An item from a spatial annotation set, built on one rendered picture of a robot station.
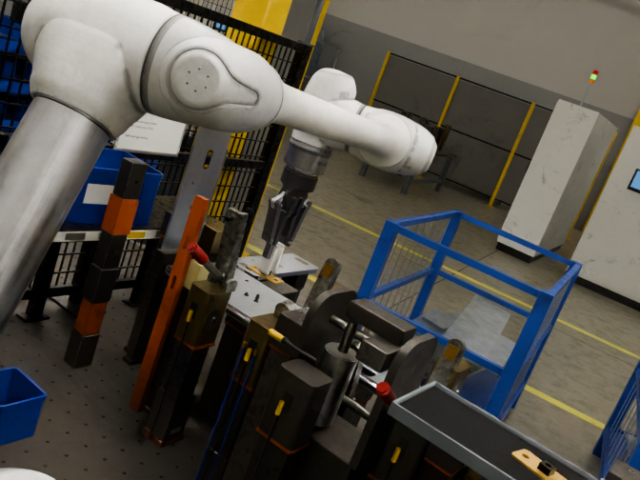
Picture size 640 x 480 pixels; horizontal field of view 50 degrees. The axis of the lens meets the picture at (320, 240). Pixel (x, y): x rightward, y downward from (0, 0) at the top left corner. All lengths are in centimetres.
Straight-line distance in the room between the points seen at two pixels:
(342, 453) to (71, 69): 71
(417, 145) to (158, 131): 80
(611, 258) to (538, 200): 110
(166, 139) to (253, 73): 109
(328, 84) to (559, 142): 773
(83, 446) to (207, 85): 86
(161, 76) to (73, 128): 13
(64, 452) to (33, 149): 72
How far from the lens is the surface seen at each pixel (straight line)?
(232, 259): 136
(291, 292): 172
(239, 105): 84
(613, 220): 902
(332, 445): 118
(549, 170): 904
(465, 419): 98
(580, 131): 901
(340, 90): 139
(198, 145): 160
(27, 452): 143
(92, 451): 146
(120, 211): 154
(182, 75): 82
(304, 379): 108
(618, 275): 909
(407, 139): 133
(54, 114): 89
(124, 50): 88
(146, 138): 188
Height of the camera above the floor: 154
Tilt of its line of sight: 14 degrees down
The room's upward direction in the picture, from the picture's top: 20 degrees clockwise
